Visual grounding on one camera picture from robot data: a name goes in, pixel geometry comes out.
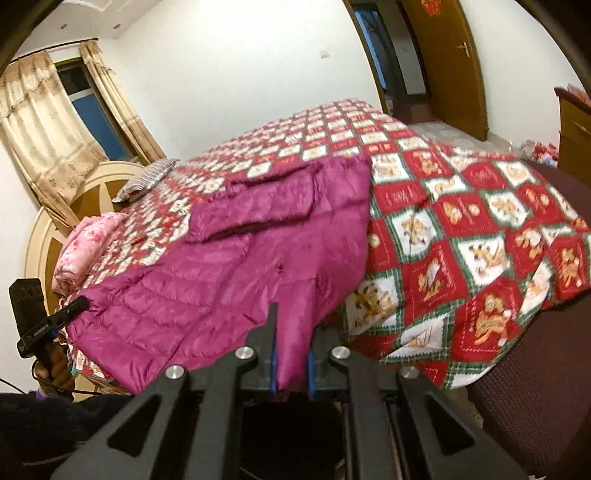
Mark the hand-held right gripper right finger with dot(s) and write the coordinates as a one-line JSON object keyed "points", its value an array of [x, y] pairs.
{"points": [[310, 376]]}

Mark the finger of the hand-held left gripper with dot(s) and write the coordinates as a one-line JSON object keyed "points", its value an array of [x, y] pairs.
{"points": [[74, 309]]}

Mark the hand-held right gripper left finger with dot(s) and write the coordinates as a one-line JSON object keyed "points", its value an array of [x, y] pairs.
{"points": [[275, 369]]}

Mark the magenta puffer jacket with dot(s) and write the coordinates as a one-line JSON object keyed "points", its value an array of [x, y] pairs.
{"points": [[221, 286]]}

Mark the person's left forearm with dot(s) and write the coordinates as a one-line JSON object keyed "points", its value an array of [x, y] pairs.
{"points": [[69, 424]]}

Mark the clothes heap on floor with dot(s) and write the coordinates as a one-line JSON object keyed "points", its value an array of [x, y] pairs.
{"points": [[538, 152]]}

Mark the person's left hand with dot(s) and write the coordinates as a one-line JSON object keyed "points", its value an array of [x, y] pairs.
{"points": [[60, 369]]}

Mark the pink folded blanket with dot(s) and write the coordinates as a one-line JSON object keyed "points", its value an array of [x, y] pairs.
{"points": [[83, 249]]}

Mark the cream wooden headboard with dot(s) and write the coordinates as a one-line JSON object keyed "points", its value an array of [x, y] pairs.
{"points": [[51, 230]]}

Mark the striped pillow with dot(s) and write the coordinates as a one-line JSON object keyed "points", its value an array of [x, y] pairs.
{"points": [[145, 180]]}

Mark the wide beige floral curtain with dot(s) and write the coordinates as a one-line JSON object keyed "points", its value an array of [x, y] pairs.
{"points": [[41, 129]]}

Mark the window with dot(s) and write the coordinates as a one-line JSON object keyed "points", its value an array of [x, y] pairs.
{"points": [[97, 110]]}

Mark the narrow beige floral curtain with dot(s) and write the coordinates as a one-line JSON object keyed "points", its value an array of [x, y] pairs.
{"points": [[120, 106]]}

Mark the red bear-print bedsheet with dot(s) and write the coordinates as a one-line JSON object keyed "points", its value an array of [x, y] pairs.
{"points": [[461, 230]]}

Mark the dark brown mattress cover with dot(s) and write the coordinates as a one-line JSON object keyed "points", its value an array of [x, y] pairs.
{"points": [[545, 369]]}

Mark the curtain rod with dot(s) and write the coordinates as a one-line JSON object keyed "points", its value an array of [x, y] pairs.
{"points": [[51, 47]]}

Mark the brown wooden door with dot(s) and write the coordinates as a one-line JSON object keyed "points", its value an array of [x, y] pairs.
{"points": [[448, 69]]}

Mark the wooden dresser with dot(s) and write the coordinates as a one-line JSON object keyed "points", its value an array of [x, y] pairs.
{"points": [[575, 134]]}

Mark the red paper door decoration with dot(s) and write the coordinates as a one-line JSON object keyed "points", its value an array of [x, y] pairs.
{"points": [[429, 2]]}

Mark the brown door frame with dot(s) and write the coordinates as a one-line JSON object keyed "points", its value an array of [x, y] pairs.
{"points": [[364, 46]]}

